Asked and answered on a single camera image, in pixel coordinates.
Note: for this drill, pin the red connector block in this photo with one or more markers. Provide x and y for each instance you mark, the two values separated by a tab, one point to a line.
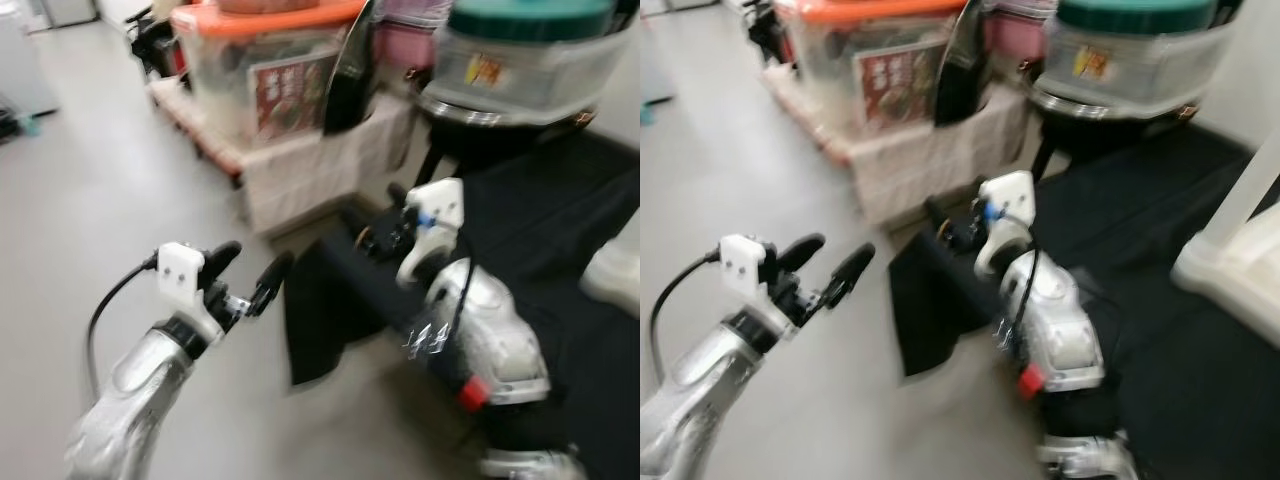
1031	380
473	393

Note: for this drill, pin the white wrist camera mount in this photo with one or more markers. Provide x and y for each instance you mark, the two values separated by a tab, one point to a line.
1012	195
180	270
745	262
440	205

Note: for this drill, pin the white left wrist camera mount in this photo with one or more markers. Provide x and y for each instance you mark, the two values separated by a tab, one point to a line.
180	270
745	262

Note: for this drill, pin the dark green lid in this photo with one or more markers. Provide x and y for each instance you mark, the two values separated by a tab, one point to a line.
530	18
1140	14

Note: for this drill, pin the clear plastic storage box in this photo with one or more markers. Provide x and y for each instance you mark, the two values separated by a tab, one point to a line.
550	85
1160	75

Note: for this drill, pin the red printed carton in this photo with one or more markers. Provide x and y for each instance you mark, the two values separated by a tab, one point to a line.
295	95
900	85

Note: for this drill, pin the black round basin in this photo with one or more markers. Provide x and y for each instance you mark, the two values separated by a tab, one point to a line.
500	135
1100	128

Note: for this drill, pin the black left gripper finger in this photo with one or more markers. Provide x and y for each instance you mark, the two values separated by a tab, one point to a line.
850	275
272	283
800	253
222	260

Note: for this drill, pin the white plastic table top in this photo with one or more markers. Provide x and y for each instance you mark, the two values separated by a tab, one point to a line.
1240	280
615	275

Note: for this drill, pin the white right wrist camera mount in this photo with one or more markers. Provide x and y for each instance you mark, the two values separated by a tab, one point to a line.
440	205
1012	195

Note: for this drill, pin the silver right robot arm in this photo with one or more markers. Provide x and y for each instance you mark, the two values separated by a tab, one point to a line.
1060	320
500	330

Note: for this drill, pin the pink container purple rim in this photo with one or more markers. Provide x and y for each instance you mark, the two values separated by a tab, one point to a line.
420	10
1028	7

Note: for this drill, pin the beige striped cloth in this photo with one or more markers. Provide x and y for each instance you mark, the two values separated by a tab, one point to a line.
310	180
920	170

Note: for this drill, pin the black tablecloth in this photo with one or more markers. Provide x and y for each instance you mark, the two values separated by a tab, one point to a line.
560	200
1130	230

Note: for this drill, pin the black metal stand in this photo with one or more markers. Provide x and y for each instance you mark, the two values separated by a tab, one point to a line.
430	165
1043	158

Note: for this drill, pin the clear box orange lid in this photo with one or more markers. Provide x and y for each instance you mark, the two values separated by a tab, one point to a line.
820	60
220	70

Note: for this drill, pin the pink plastic basin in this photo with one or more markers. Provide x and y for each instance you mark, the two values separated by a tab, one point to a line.
1012	40
405	45

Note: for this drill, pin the black bag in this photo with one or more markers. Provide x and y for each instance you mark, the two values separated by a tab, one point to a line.
962	75
350	80

